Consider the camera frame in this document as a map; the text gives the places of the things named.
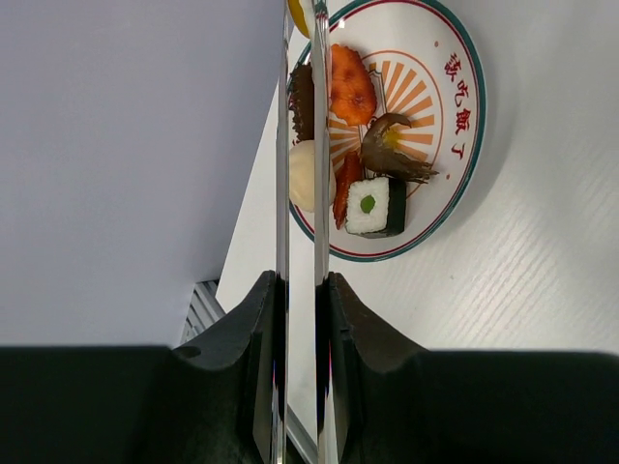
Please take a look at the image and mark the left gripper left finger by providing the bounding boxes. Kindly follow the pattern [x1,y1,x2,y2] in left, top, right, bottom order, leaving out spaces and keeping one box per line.
[1,271,276,463]

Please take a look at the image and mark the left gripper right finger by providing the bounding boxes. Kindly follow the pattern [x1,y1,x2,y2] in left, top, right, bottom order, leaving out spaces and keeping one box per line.
[329,274,618,463]

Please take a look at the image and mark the sushi roll toy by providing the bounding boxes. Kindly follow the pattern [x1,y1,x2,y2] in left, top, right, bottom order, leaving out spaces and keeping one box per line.
[344,177,407,239]

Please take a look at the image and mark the round printed food plate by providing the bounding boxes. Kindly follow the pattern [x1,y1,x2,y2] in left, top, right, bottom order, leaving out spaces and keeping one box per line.
[285,0,487,263]

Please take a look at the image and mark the metal food tongs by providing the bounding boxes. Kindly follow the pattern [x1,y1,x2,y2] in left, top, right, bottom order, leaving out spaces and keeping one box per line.
[270,1,339,463]

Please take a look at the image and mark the fried egg toy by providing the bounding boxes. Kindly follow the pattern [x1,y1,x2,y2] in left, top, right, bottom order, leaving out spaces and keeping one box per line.
[287,0,310,38]

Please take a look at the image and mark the red shrimp slice toy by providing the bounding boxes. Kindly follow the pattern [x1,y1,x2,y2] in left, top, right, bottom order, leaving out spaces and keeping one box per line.
[333,152,364,230]

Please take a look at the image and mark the brown crab claw toy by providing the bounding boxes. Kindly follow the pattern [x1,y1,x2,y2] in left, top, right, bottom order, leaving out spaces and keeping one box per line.
[360,113,438,184]

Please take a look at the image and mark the white dumpling toy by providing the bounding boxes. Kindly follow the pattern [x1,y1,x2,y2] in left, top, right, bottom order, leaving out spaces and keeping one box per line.
[288,140,315,213]

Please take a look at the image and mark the orange fried cutlet toy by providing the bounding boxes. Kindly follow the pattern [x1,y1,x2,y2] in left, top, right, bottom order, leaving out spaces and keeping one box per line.
[331,43,377,126]

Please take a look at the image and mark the dark brown meat toy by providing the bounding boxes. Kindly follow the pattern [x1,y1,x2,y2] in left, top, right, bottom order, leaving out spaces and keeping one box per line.
[289,64,314,142]

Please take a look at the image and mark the aluminium mounting rail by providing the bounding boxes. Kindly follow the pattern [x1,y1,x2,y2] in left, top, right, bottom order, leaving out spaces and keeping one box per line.
[180,280,225,345]

